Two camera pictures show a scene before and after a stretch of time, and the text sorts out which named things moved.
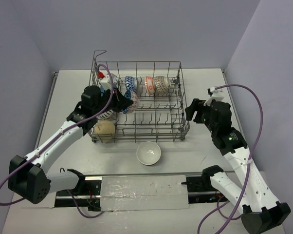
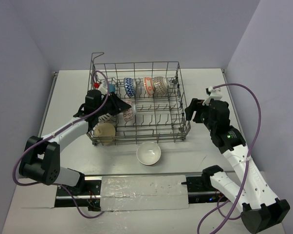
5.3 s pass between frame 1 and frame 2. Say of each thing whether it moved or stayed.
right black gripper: stayed
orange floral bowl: stayed
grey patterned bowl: stayed
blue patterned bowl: moved
